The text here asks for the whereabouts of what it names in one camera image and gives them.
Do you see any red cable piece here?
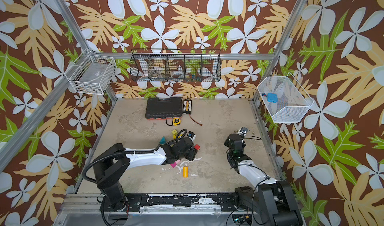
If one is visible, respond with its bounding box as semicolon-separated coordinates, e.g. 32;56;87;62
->
188;114;204;127

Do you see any black battery holder box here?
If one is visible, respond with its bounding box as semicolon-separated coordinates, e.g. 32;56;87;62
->
183;99;192;115

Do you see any yellow tape measure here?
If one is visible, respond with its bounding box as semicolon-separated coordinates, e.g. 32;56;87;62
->
173;118;181;126

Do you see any white wire basket left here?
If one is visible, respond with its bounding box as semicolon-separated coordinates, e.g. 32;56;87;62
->
66;50;117;95

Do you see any black wire basket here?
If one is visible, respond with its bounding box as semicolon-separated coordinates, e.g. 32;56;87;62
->
128;49;222;82

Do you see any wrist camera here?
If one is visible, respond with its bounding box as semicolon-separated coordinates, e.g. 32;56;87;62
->
187;131;196;141
238;127;249;137

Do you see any orange cylinder block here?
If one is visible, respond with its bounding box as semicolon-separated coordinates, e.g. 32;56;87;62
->
183;166;189;178

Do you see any blue object in basket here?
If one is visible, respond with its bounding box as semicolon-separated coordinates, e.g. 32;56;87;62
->
267;93;279;103

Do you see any white mesh basket right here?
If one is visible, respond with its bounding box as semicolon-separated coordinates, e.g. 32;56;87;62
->
258;76;315;124

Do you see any tape roll in basket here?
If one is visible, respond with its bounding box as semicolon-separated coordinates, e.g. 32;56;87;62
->
171;71;184;79

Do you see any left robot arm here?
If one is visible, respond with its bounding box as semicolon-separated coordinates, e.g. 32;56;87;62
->
82;137;199;211

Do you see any black tool case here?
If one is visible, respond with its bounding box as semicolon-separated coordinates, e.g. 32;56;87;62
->
145;97;183;120

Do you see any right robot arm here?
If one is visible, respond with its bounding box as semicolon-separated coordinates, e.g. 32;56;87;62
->
224;133;303;226

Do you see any magenta block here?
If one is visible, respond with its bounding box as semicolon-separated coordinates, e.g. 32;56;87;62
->
171;161;180;168

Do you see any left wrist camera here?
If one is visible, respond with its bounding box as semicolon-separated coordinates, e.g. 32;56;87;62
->
187;131;196;141

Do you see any teal triangle block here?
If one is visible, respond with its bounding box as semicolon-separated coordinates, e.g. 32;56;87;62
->
159;137;166;145

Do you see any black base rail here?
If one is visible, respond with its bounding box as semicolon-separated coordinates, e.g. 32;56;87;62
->
100;193;237;212

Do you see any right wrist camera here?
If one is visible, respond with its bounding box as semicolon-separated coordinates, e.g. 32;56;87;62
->
238;127;249;137

